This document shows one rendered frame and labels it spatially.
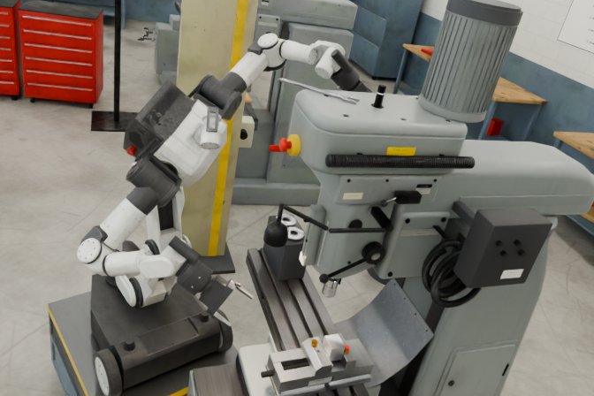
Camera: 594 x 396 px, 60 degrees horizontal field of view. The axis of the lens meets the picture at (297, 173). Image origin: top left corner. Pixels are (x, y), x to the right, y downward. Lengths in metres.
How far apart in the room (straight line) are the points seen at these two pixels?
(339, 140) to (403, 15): 7.58
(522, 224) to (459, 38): 0.52
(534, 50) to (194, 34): 4.91
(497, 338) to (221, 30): 2.12
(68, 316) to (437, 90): 2.07
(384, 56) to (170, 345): 7.17
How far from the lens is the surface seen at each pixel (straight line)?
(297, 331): 2.01
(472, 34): 1.47
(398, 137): 1.39
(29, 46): 6.03
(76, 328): 2.76
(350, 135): 1.32
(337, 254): 1.58
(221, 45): 3.09
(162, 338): 2.42
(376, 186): 1.45
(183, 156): 1.73
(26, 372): 3.16
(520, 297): 2.01
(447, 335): 1.94
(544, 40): 6.98
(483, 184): 1.68
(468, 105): 1.52
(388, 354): 2.05
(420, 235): 1.64
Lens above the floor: 2.34
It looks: 27 degrees down
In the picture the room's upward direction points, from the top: 11 degrees clockwise
